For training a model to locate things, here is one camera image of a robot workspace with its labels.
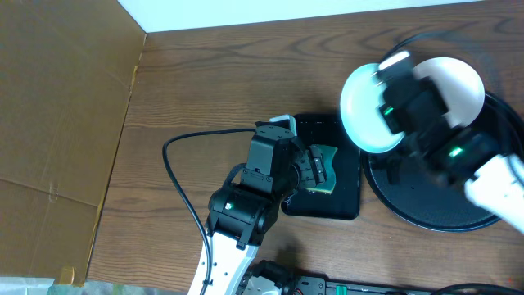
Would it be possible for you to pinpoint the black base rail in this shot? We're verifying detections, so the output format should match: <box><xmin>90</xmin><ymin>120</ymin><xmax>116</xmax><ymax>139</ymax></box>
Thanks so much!
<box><xmin>239</xmin><ymin>260</ymin><xmax>524</xmax><ymax>295</ymax></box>

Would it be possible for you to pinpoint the white plate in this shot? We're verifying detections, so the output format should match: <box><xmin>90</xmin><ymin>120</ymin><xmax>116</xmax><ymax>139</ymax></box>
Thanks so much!
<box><xmin>413</xmin><ymin>57</ymin><xmax>486</xmax><ymax>127</ymax></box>
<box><xmin>340</xmin><ymin>63</ymin><xmax>404</xmax><ymax>154</ymax></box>

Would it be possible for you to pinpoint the green yellow sponge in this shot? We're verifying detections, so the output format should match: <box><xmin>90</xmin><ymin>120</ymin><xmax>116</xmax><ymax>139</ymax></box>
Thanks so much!
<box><xmin>308</xmin><ymin>145</ymin><xmax>337</xmax><ymax>194</ymax></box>

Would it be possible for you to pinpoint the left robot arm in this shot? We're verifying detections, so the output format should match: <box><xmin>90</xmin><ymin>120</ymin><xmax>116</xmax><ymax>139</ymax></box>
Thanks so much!
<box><xmin>189</xmin><ymin>124</ymin><xmax>328</xmax><ymax>294</ymax></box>

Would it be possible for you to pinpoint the black rectangular tray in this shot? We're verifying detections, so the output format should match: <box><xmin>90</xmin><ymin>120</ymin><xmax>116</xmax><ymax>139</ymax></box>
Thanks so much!
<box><xmin>281</xmin><ymin>113</ymin><xmax>361</xmax><ymax>220</ymax></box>

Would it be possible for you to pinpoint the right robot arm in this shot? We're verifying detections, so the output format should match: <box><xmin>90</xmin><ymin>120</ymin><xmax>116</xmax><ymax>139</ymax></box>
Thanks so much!
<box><xmin>363</xmin><ymin>68</ymin><xmax>523</xmax><ymax>232</ymax></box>

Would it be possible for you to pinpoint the brown cardboard panel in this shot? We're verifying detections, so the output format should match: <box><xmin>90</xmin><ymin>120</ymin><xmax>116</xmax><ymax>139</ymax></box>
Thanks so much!
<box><xmin>1</xmin><ymin>0</ymin><xmax>145</xmax><ymax>285</ymax></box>

